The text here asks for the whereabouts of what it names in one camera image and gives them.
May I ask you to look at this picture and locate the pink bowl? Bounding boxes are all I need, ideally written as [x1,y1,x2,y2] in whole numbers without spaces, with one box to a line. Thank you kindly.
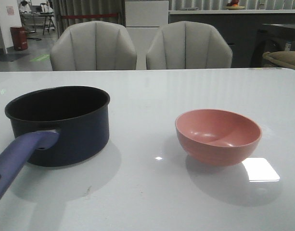
[175,109,262,166]

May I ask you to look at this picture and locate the right grey upholstered chair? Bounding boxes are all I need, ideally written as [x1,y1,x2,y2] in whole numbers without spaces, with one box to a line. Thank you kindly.
[145,21,233,70]

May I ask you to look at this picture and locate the grey upholstered chair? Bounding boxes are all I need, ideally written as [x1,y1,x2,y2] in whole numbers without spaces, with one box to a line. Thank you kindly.
[145,21,233,70]
[50,21,137,71]

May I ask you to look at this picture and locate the left grey upholstered chair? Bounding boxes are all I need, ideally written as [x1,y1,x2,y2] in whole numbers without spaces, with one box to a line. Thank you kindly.
[50,21,137,71]

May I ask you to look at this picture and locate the dark blue saucepan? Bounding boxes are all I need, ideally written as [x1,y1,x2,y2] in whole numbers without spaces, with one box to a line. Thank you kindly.
[0,86,110,199]

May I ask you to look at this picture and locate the white refrigerator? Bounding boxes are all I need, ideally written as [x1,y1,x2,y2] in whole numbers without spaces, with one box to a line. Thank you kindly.
[125,0,169,70]

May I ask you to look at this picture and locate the dark grey kitchen counter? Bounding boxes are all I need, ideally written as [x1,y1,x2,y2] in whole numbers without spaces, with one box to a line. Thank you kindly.
[169,10,295,68]

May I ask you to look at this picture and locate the red barrier belt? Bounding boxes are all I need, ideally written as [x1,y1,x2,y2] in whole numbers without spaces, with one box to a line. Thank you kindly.
[61,13,119,19]

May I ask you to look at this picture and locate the fruit plate on counter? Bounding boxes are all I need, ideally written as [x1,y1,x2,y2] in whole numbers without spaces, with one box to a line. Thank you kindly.
[225,0,245,10]

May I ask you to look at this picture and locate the red trash bin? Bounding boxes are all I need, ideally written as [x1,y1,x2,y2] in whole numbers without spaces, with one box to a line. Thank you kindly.
[10,26,28,51]

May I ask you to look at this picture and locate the background work desk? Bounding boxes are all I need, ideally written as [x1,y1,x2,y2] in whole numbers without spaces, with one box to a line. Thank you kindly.
[18,0,55,35]

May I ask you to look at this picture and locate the beige cushion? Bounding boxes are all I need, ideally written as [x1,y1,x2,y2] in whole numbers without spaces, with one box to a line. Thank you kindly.
[262,51,295,70]

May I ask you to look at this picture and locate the dark side table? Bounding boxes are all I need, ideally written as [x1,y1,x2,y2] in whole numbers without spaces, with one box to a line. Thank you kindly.
[250,24,295,67]

